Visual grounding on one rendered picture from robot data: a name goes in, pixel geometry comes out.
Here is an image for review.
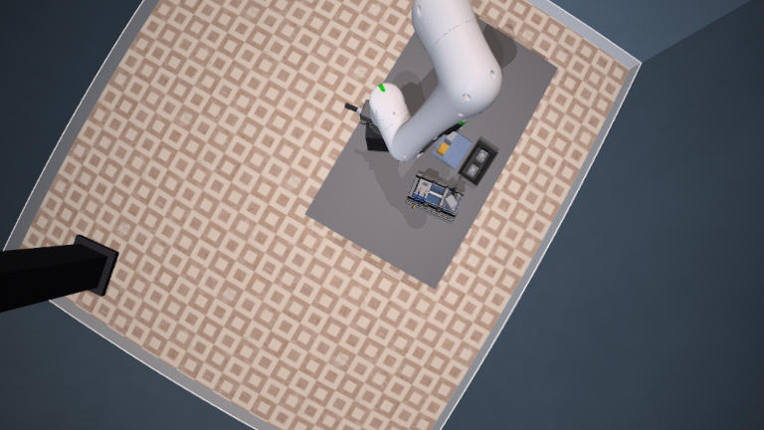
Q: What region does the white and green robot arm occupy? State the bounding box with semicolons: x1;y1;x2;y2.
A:
344;0;502;161

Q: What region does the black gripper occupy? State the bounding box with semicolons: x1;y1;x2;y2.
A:
416;130;452;158

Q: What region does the yellow flat block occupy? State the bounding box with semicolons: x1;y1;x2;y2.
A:
436;142;449;156

